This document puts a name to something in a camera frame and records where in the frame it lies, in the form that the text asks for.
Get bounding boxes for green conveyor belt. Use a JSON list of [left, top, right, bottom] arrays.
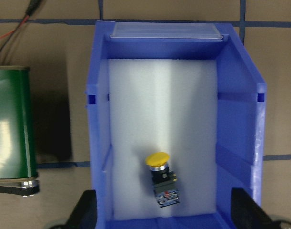
[[0, 66, 40, 197]]

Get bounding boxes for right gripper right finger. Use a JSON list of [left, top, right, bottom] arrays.
[[231, 188, 280, 229]]

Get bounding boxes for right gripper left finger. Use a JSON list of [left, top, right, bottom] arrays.
[[64, 190, 98, 229]]

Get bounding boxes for right blue plastic bin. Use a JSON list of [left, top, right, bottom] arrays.
[[86, 21, 267, 229]]

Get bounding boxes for yellow push button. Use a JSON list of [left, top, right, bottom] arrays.
[[145, 152, 180, 208]]

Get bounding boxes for red black conveyor wires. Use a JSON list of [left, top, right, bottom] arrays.
[[0, 0, 45, 62]]

